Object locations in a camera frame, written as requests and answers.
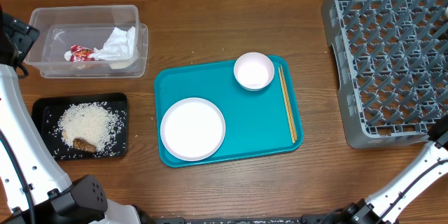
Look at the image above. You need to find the small white napkin piece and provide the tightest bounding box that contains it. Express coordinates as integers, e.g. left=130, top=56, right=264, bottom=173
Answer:
left=64, top=51, right=72, bottom=62

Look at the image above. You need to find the red snack wrapper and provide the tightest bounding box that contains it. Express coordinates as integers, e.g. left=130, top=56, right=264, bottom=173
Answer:
left=69, top=45, right=95, bottom=62

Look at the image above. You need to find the white rice pile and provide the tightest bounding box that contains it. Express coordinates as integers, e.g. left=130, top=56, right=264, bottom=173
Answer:
left=45, top=101, right=127, bottom=160

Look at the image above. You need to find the brown food piece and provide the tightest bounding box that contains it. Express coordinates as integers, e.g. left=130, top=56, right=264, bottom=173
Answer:
left=73, top=138, right=97, bottom=153

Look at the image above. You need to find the white round plate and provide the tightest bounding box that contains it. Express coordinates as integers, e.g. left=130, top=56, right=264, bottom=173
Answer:
left=160, top=97, right=226, bottom=162

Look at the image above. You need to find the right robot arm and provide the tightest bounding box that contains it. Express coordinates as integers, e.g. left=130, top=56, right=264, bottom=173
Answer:
left=331, top=116, right=447, bottom=224

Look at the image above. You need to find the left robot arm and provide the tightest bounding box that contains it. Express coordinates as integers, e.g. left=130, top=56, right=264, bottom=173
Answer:
left=1, top=13, right=152, bottom=224

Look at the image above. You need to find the grey dishwasher rack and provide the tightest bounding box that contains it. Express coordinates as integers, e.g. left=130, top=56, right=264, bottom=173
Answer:
left=321, top=0, right=447, bottom=148

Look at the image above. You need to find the clear plastic bin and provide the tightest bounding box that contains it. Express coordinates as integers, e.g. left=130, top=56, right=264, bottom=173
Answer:
left=24, top=5, right=148, bottom=78

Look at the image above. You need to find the black plastic tray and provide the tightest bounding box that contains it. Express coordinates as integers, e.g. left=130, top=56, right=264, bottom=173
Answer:
left=31, top=92, right=129, bottom=161

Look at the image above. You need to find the teal serving tray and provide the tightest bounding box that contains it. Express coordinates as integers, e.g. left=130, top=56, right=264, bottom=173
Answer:
left=154, top=55, right=304, bottom=165

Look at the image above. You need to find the wooden chopstick right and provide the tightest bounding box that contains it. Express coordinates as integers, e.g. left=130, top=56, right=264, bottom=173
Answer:
left=279, top=64, right=298, bottom=143

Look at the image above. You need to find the wooden chopstick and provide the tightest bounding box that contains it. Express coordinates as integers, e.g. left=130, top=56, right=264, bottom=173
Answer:
left=277, top=66, right=295, bottom=144
left=279, top=64, right=298, bottom=143

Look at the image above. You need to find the wooden chopstick left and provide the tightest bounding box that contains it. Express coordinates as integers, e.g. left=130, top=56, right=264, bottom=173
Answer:
left=277, top=66, right=295, bottom=144

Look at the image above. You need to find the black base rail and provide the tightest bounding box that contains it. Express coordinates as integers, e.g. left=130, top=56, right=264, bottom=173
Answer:
left=141, top=213, right=339, bottom=224

